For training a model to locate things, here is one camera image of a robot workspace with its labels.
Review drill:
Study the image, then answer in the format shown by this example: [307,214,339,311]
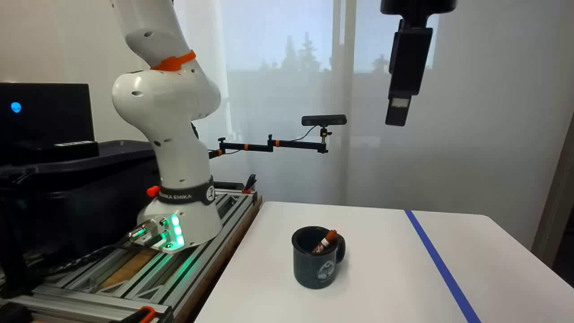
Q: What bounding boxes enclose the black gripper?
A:
[380,0,457,126]

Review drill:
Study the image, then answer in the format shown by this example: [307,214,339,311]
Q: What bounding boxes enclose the brown marker pen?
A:
[312,230,339,255]

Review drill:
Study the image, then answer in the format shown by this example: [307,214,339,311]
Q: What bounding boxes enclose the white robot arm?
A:
[109,0,457,253]

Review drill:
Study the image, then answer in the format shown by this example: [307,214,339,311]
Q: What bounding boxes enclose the blue tape strip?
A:
[405,210,481,323]

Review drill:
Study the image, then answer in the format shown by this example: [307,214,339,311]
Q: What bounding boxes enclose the dark blue cup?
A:
[291,226,346,289]

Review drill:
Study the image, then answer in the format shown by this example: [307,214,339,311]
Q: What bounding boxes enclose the black computer monitor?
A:
[0,83,93,144]

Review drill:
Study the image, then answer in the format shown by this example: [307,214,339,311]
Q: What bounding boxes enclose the black cabinet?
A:
[0,140,158,294]

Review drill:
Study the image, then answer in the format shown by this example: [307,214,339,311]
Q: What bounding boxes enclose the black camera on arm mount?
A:
[208,115,348,158]

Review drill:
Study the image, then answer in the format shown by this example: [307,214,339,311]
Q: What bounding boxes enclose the aluminium extrusion base frame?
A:
[2,190,262,323]

